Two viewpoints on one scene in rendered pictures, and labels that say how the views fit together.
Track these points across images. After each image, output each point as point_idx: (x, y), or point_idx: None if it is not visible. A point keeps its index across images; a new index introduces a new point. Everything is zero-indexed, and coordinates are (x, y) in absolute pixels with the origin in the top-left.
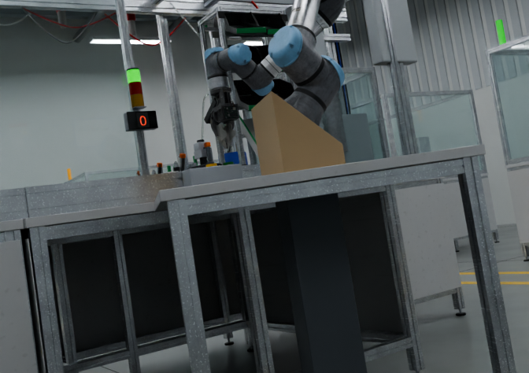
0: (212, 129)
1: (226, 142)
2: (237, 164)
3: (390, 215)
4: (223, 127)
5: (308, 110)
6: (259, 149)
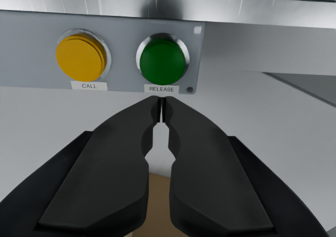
0: (22, 184)
1: (165, 116)
2: (177, 93)
3: None
4: (146, 214)
5: None
6: (128, 235)
